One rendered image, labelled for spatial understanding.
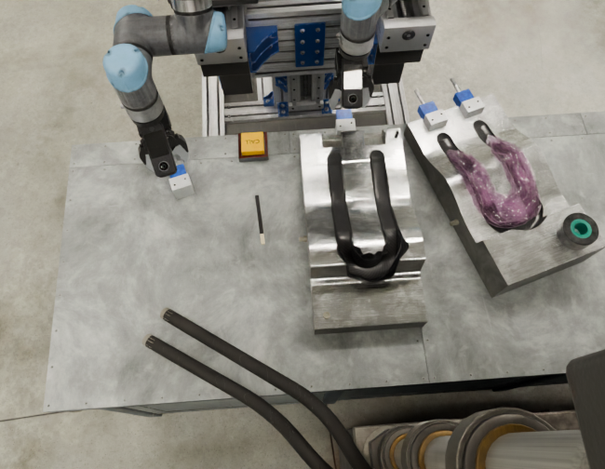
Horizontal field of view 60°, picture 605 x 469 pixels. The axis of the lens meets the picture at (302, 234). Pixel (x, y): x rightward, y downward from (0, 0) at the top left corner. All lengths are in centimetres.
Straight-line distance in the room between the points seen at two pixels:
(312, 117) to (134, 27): 122
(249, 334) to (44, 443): 117
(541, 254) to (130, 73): 95
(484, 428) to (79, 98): 247
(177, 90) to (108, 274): 142
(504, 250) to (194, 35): 81
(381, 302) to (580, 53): 206
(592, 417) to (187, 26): 97
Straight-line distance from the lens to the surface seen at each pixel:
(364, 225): 122
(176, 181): 137
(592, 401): 24
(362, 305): 122
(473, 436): 52
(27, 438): 228
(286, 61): 170
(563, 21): 311
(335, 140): 139
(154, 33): 111
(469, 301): 134
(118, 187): 147
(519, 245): 130
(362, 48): 118
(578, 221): 134
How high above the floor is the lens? 204
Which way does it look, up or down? 68 degrees down
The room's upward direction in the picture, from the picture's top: 1 degrees counter-clockwise
